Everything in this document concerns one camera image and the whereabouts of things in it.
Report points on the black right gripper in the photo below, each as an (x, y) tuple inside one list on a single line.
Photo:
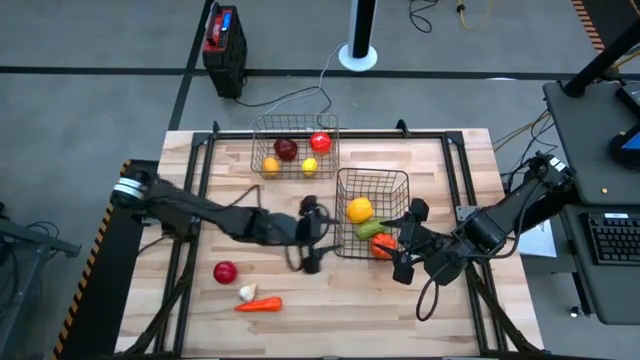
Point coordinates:
[(425, 250)]

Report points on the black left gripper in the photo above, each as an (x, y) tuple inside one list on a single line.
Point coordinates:
[(305, 230)]

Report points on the orange pumpkin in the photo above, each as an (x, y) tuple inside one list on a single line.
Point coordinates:
[(382, 245)]

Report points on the green pepper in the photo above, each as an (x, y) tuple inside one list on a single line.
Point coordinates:
[(369, 229)]

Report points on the yellow bell pepper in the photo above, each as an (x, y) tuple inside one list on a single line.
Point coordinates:
[(360, 210)]

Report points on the yellow lemon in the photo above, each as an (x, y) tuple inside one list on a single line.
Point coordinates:
[(309, 165)]

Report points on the orange fruit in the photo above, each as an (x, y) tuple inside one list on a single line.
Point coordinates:
[(270, 165)]

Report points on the dark red apple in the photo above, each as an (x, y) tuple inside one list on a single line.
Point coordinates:
[(285, 149)]

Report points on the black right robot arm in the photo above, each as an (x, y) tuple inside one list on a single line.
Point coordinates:
[(500, 220)]

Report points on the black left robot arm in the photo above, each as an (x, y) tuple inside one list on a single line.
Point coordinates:
[(200, 212)]

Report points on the white garlic bulb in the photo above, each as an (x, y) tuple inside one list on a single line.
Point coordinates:
[(247, 292)]

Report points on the orange carrot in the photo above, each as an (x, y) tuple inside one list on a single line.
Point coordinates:
[(260, 304)]

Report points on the red apple on table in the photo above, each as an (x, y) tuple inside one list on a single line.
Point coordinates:
[(225, 272)]

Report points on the white paper sheet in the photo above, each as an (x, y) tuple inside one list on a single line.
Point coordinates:
[(537, 240)]

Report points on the black and red case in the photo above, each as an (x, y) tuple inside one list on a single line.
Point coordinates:
[(225, 55)]

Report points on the dark grey desk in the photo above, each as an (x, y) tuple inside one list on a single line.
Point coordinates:
[(590, 150)]

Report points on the black keyboard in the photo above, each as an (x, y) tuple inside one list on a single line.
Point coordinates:
[(617, 240)]

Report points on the black pole white base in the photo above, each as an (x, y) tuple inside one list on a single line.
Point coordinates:
[(361, 30)]

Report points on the black hazard-striped platform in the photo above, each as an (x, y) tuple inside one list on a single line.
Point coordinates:
[(100, 280)]

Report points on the black and blue device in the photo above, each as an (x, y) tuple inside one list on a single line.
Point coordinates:
[(627, 145)]

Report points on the black slanted pole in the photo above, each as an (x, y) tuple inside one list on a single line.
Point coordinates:
[(600, 60)]

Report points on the hazard-striped floor mat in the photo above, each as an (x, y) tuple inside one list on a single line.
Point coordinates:
[(585, 25)]

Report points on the dark metal stand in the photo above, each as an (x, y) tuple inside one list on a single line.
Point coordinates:
[(30, 240)]

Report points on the black metal table frame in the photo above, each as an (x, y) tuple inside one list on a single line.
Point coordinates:
[(325, 135)]

